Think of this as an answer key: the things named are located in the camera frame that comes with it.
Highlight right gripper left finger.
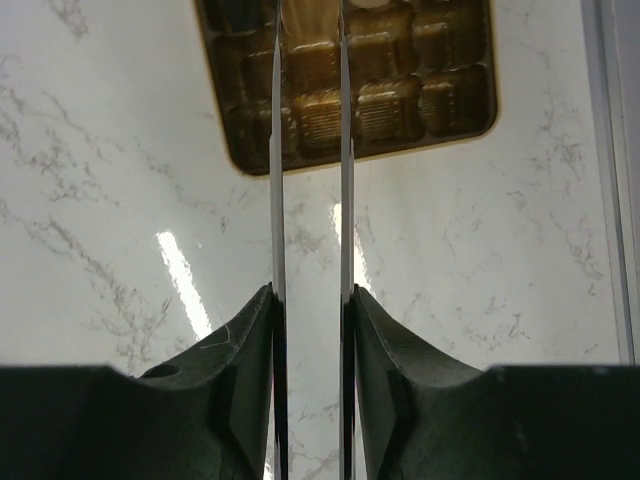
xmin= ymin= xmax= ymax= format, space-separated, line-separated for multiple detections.
xmin=1 ymin=286 xmax=276 ymax=479

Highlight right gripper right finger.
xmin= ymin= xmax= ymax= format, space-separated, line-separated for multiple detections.
xmin=352 ymin=287 xmax=639 ymax=479

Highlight metal tongs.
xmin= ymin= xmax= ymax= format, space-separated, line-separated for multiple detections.
xmin=269 ymin=1 xmax=356 ymax=479

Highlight caramel square chocolate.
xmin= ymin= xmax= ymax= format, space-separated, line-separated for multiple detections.
xmin=282 ymin=0 xmax=341 ymax=43

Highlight gold chocolate box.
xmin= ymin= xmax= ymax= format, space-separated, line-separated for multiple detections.
xmin=195 ymin=1 xmax=497 ymax=176

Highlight right aluminium frame post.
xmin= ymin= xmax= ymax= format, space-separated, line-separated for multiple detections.
xmin=581 ymin=1 xmax=639 ymax=365

